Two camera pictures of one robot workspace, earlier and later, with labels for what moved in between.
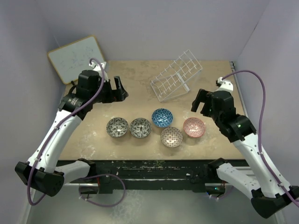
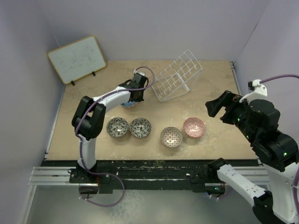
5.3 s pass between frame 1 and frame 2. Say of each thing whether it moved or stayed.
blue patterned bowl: moved
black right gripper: moved
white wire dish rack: stayed
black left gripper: moved
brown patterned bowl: stayed
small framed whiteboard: stayed
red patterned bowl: stayed
